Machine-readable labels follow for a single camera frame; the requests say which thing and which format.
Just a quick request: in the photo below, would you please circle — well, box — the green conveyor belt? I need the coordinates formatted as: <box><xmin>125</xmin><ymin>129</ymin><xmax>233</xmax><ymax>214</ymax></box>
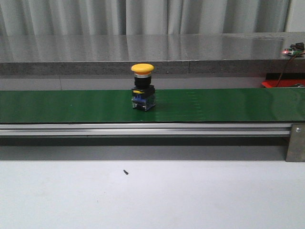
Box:
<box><xmin>0</xmin><ymin>88</ymin><xmax>305</xmax><ymax>124</ymax></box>

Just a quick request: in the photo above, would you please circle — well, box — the grey stone counter slab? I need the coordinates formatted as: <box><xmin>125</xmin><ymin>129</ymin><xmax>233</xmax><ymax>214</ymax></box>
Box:
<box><xmin>0</xmin><ymin>32</ymin><xmax>305</xmax><ymax>75</ymax></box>

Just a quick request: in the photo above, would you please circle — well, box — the red plastic tray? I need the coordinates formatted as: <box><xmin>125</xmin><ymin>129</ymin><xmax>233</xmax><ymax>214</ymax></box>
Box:
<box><xmin>261</xmin><ymin>79</ymin><xmax>305</xmax><ymax>88</ymax></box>

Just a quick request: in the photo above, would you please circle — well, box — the small green circuit board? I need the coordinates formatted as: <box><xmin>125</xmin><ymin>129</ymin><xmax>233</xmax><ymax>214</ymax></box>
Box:
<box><xmin>282</xmin><ymin>42</ymin><xmax>305</xmax><ymax>56</ymax></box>

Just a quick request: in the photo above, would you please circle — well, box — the grey pleated curtain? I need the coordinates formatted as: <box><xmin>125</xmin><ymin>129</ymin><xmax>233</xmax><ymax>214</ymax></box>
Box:
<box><xmin>0</xmin><ymin>0</ymin><xmax>291</xmax><ymax>36</ymax></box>

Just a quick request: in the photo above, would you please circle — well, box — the aluminium conveyor side rail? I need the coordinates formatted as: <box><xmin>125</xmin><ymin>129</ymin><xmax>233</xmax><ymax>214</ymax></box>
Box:
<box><xmin>0</xmin><ymin>123</ymin><xmax>292</xmax><ymax>136</ymax></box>

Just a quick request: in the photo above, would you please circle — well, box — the steel conveyor support bracket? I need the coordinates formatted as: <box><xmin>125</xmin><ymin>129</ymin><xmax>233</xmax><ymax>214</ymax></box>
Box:
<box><xmin>285</xmin><ymin>124</ymin><xmax>305</xmax><ymax>162</ymax></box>

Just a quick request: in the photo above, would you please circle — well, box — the red and black wire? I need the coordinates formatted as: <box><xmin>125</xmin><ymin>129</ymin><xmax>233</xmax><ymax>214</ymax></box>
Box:
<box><xmin>276</xmin><ymin>52</ymin><xmax>297</xmax><ymax>88</ymax></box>

